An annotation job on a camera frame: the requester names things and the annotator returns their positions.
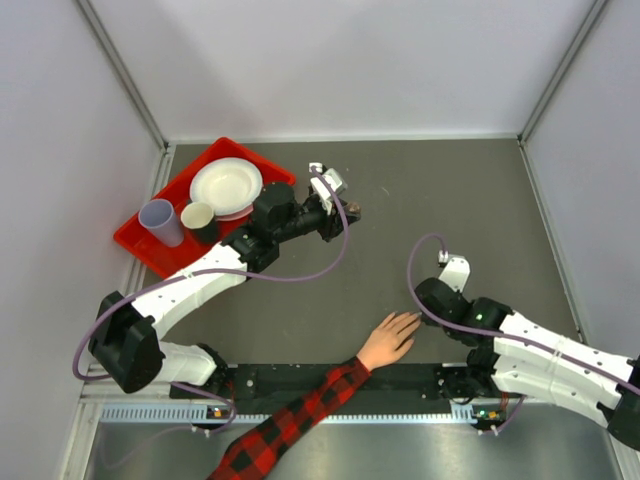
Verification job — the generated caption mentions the cream paper cup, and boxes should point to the cream paper cup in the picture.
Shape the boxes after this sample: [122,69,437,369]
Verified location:
[180,202,215,230]

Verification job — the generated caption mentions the lilac plastic cup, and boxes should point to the lilac plastic cup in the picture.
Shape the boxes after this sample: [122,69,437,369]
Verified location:
[137,198,184,248]

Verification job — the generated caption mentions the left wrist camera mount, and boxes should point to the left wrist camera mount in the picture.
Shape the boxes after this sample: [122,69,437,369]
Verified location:
[309,162,348,215]

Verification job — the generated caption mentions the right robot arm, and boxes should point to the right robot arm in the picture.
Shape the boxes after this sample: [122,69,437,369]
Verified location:
[411,278,639,450]

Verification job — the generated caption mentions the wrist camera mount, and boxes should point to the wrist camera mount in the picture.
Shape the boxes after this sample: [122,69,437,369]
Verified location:
[309,162,348,215]
[438,250,471,293]

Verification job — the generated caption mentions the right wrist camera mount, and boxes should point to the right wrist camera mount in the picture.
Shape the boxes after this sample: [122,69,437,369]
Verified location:
[438,250,471,293]

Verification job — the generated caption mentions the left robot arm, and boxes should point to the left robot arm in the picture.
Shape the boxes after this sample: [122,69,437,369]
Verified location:
[86,179,361,397]

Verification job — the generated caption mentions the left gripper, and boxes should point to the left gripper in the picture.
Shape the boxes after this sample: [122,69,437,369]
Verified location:
[274,197,360,244]

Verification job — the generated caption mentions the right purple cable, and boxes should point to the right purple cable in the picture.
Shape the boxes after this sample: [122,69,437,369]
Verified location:
[405,232,640,434]

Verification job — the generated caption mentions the mannequin hand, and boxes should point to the mannequin hand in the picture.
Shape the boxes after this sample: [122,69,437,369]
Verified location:
[356,312,421,372]

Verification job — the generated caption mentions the slotted cable duct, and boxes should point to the slotted cable duct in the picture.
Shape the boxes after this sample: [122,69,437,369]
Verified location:
[99,399,506,425]

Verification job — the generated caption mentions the nail polish bottle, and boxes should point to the nail polish bottle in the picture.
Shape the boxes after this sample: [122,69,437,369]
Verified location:
[345,202,361,215]

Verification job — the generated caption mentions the red plaid sleeve forearm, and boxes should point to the red plaid sleeve forearm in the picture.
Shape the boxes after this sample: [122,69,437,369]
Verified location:
[209,357,371,480]

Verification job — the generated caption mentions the red plastic tray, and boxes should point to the red plastic tray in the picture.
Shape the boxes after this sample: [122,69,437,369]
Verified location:
[113,137,296,279]

